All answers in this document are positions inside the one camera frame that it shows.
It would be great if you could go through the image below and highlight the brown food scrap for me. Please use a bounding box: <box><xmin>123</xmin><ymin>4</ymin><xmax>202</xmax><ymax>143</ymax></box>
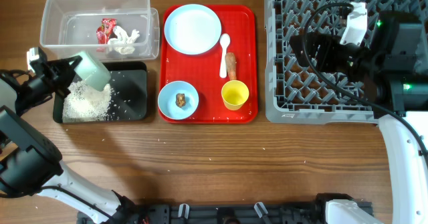
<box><xmin>175</xmin><ymin>93</ymin><xmax>186</xmax><ymax>108</ymax></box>

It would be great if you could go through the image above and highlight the white plastic spoon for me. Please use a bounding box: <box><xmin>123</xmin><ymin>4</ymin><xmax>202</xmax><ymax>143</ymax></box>
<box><xmin>219</xmin><ymin>33</ymin><xmax>231</xmax><ymax>78</ymax></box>

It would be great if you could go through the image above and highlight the red serving tray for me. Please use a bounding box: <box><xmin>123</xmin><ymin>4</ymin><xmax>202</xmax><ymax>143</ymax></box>
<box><xmin>159</xmin><ymin>5</ymin><xmax>258</xmax><ymax>124</ymax></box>

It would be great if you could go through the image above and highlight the yellow cup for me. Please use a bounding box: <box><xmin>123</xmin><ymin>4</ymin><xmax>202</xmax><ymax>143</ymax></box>
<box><xmin>221</xmin><ymin>80</ymin><xmax>249</xmax><ymax>111</ymax></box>

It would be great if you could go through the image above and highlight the grey dishwasher rack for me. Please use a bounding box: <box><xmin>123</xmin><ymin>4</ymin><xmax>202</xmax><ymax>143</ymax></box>
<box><xmin>264</xmin><ymin>0</ymin><xmax>427</xmax><ymax>124</ymax></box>

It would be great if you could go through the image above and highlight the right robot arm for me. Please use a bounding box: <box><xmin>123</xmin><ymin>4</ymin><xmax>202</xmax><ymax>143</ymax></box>
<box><xmin>290</xmin><ymin>4</ymin><xmax>427</xmax><ymax>223</ymax></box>

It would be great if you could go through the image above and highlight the black waste tray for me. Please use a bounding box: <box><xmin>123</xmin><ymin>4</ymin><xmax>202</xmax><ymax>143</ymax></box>
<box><xmin>53</xmin><ymin>62</ymin><xmax>147</xmax><ymax>124</ymax></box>

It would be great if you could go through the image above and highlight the green bowl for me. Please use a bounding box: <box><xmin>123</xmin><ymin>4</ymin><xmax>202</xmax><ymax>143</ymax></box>
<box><xmin>74</xmin><ymin>51</ymin><xmax>111</xmax><ymax>92</ymax></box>

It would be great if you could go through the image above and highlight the white rice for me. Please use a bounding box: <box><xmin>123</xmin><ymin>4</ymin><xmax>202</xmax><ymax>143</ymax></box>
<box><xmin>62</xmin><ymin>81</ymin><xmax>112</xmax><ymax>122</ymax></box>

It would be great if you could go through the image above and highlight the clear plastic waste bin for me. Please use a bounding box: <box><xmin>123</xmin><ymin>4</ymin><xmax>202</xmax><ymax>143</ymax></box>
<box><xmin>39</xmin><ymin>0</ymin><xmax>160</xmax><ymax>62</ymax></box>

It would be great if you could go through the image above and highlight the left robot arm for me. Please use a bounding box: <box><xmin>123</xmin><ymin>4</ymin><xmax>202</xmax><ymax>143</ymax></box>
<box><xmin>1</xmin><ymin>52</ymin><xmax>144</xmax><ymax>223</ymax></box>

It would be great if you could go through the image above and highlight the red candy wrapper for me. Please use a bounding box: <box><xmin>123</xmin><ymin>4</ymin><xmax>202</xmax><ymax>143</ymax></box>
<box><xmin>96</xmin><ymin>18</ymin><xmax>117</xmax><ymax>44</ymax></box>

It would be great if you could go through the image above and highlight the large light blue plate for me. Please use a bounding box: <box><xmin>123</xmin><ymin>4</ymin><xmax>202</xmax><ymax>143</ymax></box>
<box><xmin>164</xmin><ymin>4</ymin><xmax>222</xmax><ymax>55</ymax></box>

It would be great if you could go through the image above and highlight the small light blue bowl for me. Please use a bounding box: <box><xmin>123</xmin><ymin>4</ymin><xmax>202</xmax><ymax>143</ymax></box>
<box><xmin>158</xmin><ymin>81</ymin><xmax>199</xmax><ymax>120</ymax></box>

